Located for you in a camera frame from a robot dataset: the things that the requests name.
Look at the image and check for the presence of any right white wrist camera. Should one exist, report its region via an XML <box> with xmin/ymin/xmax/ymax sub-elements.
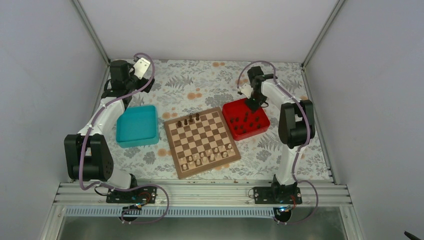
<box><xmin>237</xmin><ymin>83</ymin><xmax>253</xmax><ymax>99</ymax></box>

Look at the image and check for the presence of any aluminium front rail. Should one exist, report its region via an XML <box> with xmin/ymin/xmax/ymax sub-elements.
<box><xmin>53</xmin><ymin>180</ymin><xmax>353</xmax><ymax>207</ymax></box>

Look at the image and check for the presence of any floral tablecloth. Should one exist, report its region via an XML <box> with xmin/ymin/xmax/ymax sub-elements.
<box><xmin>99</xmin><ymin>59</ymin><xmax>332</xmax><ymax>182</ymax></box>

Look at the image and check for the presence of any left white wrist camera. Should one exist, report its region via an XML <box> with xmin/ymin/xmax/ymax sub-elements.
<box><xmin>133</xmin><ymin>57</ymin><xmax>151</xmax><ymax>80</ymax></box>

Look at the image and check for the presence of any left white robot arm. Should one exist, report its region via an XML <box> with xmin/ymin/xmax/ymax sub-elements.
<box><xmin>64</xmin><ymin>53</ymin><xmax>155</xmax><ymax>203</ymax></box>

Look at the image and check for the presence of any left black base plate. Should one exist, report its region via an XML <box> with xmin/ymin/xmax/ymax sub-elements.
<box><xmin>105</xmin><ymin>186</ymin><xmax>157</xmax><ymax>205</ymax></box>

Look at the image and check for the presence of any wooden chessboard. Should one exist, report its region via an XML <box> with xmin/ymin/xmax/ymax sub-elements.
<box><xmin>164</xmin><ymin>107</ymin><xmax>241</xmax><ymax>179</ymax></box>

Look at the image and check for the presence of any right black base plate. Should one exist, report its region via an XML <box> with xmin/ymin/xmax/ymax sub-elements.
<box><xmin>247</xmin><ymin>186</ymin><xmax>303</xmax><ymax>205</ymax></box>

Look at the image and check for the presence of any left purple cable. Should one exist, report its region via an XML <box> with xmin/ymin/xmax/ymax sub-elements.
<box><xmin>79</xmin><ymin>52</ymin><xmax>170</xmax><ymax>225</ymax></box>

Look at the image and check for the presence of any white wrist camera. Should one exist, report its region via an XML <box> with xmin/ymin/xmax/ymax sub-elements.
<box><xmin>237</xmin><ymin>83</ymin><xmax>253</xmax><ymax>99</ymax></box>
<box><xmin>133</xmin><ymin>57</ymin><xmax>151</xmax><ymax>80</ymax></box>

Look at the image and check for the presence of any red plastic tray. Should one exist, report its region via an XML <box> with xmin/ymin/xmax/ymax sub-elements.
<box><xmin>222</xmin><ymin>98</ymin><xmax>271</xmax><ymax>141</ymax></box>

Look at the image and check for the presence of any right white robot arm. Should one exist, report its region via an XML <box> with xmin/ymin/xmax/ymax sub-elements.
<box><xmin>239</xmin><ymin>66</ymin><xmax>315</xmax><ymax>204</ymax></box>

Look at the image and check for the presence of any blue plastic tray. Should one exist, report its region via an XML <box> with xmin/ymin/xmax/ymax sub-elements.
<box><xmin>115</xmin><ymin>105</ymin><xmax>160</xmax><ymax>148</ymax></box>

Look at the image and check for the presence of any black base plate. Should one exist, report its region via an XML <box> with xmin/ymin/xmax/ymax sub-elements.
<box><xmin>105</xmin><ymin>186</ymin><xmax>157</xmax><ymax>205</ymax></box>
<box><xmin>247</xmin><ymin>186</ymin><xmax>303</xmax><ymax>205</ymax></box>

